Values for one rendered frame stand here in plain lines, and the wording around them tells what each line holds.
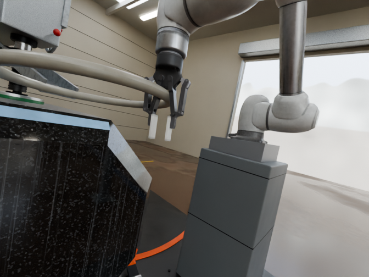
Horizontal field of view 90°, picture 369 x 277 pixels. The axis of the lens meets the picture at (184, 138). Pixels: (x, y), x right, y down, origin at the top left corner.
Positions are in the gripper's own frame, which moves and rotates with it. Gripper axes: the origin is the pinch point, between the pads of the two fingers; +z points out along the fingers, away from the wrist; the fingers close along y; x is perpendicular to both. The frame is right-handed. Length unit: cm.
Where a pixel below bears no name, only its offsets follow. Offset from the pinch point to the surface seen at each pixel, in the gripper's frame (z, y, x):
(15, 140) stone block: 8.2, 33.7, 14.2
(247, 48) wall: -254, -16, -467
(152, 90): -8.6, -0.1, 8.0
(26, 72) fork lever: -15, 59, -3
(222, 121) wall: -58, 26, -519
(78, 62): -9.7, 9.2, 20.8
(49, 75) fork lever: -18, 65, -16
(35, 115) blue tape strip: 1.2, 36.6, 8.1
